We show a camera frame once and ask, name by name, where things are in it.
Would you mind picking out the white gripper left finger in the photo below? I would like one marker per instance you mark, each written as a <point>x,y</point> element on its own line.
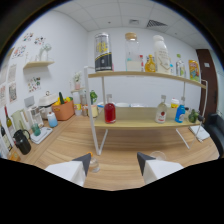
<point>70,170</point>

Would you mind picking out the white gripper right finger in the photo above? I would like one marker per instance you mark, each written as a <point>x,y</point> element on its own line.
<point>158,168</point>

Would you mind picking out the clear bottle orange cap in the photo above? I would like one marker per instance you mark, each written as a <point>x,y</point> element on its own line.
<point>94,165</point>

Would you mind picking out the blue liquid bottle with pourer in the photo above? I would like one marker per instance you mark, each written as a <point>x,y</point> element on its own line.
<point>180,113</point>

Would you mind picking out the large white milk bottle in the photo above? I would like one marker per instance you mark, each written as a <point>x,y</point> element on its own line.
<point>161,56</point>

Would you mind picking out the glass jar with wooden lid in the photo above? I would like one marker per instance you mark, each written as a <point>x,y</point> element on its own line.
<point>133,53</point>

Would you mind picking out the white kitchen scale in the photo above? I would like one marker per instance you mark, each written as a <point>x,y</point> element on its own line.
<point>41,135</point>

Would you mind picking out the small blue white container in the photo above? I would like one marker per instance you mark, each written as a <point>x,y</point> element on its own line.
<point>52,120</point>

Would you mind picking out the white notebook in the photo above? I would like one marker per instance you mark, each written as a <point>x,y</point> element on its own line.
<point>199,133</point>

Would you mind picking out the black kettle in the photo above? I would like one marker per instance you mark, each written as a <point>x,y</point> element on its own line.
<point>22,143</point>

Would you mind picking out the clear bottle red label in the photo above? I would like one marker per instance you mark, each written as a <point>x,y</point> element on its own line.
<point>161,113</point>

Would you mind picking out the green glass jar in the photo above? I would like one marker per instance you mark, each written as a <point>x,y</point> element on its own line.
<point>193,116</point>

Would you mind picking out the white bottle orange cap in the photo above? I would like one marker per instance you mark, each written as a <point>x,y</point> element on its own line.
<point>175,103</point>

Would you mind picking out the black armchair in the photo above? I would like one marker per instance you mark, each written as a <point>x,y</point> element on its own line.
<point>216,133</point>

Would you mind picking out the red liquid bottle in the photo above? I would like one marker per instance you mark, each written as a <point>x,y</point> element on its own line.
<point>110,113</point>

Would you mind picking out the white countertop appliance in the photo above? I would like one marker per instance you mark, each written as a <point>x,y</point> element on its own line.
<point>47,99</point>

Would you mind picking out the green potted plant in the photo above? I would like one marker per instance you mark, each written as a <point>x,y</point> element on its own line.
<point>93,96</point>

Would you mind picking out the dark wine bottle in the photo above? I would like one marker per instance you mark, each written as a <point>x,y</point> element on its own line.
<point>9,121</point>

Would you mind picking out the small flower vase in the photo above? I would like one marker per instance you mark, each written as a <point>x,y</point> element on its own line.
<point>77,81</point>

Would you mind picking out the brown door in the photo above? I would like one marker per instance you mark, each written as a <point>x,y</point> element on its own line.
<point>208,83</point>

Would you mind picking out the clear bottle green cap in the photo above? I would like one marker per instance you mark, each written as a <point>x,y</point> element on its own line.
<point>180,68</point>

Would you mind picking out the round amber liquor bottle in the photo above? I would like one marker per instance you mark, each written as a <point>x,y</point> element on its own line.
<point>150,66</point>

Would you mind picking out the yellow printed can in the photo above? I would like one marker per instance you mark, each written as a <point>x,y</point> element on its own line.
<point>194,70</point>

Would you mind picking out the white vase decoration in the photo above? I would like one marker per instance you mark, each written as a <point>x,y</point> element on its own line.
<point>45,52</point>

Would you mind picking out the tall silver black can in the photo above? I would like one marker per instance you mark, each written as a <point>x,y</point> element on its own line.
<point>103,53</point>

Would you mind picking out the ceiling air vent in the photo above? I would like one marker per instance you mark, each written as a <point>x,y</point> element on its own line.
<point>156,23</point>

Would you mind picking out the white frame wooden shelf rack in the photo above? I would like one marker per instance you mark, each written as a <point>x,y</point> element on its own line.
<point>143,124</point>

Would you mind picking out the wooden wall shelf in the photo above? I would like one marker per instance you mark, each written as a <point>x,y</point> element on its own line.
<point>38,64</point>

